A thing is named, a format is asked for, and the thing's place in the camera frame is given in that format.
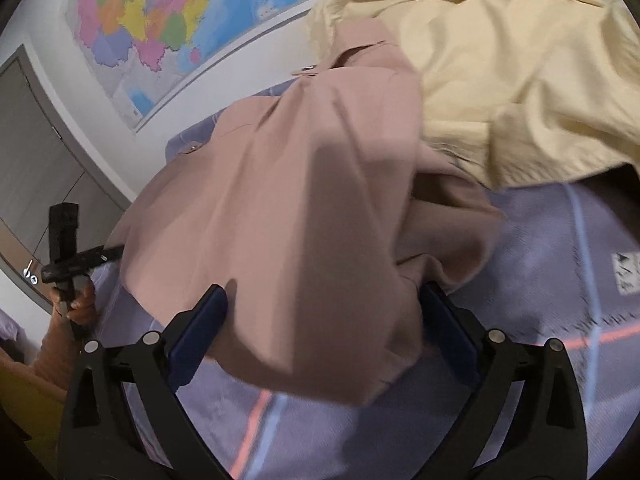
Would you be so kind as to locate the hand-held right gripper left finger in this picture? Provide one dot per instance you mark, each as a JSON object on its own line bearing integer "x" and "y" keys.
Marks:
{"x": 200, "y": 330}

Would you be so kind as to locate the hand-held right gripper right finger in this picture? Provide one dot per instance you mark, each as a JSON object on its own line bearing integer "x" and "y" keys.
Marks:
{"x": 445, "y": 325}

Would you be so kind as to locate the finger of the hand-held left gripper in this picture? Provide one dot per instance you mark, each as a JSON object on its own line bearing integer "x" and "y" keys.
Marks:
{"x": 107, "y": 253}

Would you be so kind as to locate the pink jacket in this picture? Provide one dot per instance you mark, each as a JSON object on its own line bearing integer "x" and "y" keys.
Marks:
{"x": 275, "y": 185}

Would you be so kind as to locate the person's left forearm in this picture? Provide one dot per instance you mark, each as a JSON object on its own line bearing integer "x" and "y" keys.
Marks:
{"x": 55, "y": 360}

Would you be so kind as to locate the person's left hand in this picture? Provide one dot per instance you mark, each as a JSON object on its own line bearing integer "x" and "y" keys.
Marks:
{"x": 85, "y": 310}

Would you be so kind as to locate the grey door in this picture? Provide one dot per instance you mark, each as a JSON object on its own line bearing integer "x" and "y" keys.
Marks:
{"x": 40, "y": 160}

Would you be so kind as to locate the purple plaid bed sheet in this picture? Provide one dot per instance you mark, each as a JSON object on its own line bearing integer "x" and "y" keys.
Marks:
{"x": 525, "y": 270}

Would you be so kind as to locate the person's yellow clothing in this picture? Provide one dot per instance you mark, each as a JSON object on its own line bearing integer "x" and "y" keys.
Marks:
{"x": 30, "y": 405}

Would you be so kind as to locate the white fabric label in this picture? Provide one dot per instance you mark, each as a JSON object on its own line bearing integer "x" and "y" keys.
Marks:
{"x": 626, "y": 274}

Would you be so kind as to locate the pale yellow garment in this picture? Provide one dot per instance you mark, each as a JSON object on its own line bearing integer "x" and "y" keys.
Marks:
{"x": 500, "y": 60}

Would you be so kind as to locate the colourful wall map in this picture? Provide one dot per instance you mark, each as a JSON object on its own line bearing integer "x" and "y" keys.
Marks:
{"x": 150, "y": 10}

